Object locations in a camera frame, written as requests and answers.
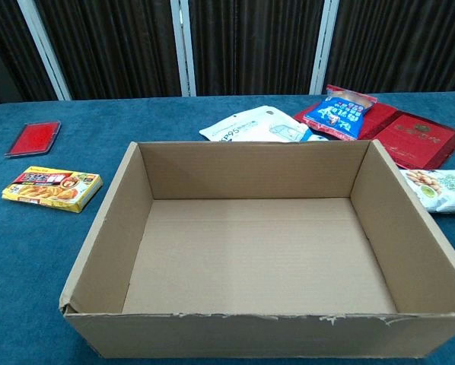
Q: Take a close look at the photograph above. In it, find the open brown cardboard box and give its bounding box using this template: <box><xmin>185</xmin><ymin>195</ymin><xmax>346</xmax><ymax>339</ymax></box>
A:
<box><xmin>59</xmin><ymin>138</ymin><xmax>455</xmax><ymax>360</ymax></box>

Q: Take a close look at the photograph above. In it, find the yellow curry roux box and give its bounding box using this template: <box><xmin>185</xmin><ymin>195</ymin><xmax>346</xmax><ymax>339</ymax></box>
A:
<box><xmin>1</xmin><ymin>165</ymin><xmax>103</xmax><ymax>214</ymax></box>

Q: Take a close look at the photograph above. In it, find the white KN95 mask package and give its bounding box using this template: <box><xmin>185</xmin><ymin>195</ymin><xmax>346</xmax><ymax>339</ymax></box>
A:
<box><xmin>199</xmin><ymin>105</ymin><xmax>312</xmax><ymax>144</ymax></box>

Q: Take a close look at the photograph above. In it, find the blue snack bag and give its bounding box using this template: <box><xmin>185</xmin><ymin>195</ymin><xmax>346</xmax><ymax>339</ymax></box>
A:
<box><xmin>302</xmin><ymin>84</ymin><xmax>378</xmax><ymax>141</ymax></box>

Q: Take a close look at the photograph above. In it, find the red gift folder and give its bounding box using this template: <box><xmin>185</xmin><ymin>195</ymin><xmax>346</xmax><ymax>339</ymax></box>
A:
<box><xmin>294</xmin><ymin>101</ymin><xmax>455</xmax><ymax>170</ymax></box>

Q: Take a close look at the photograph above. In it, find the red flat plastic case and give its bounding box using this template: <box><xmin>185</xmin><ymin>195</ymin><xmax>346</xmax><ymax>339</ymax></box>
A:
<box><xmin>5</xmin><ymin>120</ymin><xmax>62</xmax><ymax>159</ymax></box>

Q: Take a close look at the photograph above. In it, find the white green nut bag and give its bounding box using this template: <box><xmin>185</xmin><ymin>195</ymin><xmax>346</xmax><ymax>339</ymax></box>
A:
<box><xmin>399</xmin><ymin>169</ymin><xmax>455</xmax><ymax>214</ymax></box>

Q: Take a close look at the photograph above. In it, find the white screen frame post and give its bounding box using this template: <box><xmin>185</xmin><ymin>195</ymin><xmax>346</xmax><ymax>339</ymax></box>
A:
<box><xmin>309</xmin><ymin>0</ymin><xmax>341</xmax><ymax>95</ymax></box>
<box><xmin>16</xmin><ymin>0</ymin><xmax>72</xmax><ymax>102</ymax></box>
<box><xmin>170</xmin><ymin>0</ymin><xmax>197</xmax><ymax>97</ymax></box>

